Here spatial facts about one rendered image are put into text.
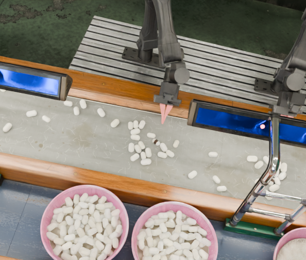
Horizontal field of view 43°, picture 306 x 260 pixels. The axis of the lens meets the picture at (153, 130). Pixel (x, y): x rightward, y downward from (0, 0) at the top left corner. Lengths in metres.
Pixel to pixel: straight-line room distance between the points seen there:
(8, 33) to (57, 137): 1.59
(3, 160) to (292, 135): 0.91
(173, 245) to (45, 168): 0.49
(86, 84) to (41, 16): 1.54
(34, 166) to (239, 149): 0.73
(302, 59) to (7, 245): 1.13
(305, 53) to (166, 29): 0.48
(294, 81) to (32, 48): 1.91
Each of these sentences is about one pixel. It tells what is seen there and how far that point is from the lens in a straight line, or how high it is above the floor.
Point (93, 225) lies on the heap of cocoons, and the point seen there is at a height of 0.74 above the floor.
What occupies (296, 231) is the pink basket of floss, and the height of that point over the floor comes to 0.76.
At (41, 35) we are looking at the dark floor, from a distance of 2.88.
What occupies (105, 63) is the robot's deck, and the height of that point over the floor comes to 0.67.
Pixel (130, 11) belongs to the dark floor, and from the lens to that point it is 3.07.
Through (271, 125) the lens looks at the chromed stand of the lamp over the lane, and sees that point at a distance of 1.09.
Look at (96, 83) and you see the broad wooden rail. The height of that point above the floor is 0.76.
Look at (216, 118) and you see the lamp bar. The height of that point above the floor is 1.08.
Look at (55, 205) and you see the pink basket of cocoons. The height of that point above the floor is 0.74.
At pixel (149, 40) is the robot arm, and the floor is 0.82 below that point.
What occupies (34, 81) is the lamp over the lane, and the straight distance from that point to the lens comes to 1.14.
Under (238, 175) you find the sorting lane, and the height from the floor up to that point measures 0.74.
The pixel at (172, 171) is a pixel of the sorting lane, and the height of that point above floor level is 0.74.
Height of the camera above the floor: 1.94
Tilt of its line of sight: 55 degrees down
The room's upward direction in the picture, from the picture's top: 10 degrees clockwise
